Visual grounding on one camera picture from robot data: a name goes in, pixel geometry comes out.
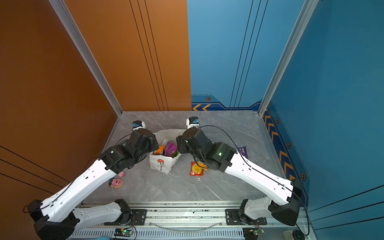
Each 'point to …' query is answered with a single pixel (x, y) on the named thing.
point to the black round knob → (298, 235)
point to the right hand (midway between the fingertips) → (178, 139)
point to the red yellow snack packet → (195, 170)
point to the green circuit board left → (123, 232)
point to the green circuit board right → (251, 233)
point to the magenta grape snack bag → (171, 149)
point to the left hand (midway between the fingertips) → (157, 137)
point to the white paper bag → (160, 163)
